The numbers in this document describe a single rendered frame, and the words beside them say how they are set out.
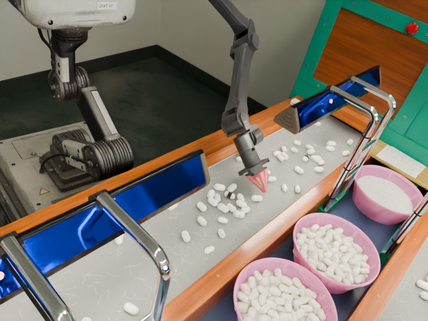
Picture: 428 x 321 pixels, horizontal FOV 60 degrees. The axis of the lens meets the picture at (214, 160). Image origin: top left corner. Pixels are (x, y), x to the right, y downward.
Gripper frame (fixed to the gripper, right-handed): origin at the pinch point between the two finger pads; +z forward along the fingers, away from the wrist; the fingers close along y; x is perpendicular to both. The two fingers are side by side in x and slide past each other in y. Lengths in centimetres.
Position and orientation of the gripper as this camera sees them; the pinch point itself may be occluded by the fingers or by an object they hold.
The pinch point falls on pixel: (263, 190)
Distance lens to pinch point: 126.3
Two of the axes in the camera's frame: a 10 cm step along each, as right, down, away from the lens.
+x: -6.4, 2.2, 7.4
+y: 6.6, -3.5, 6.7
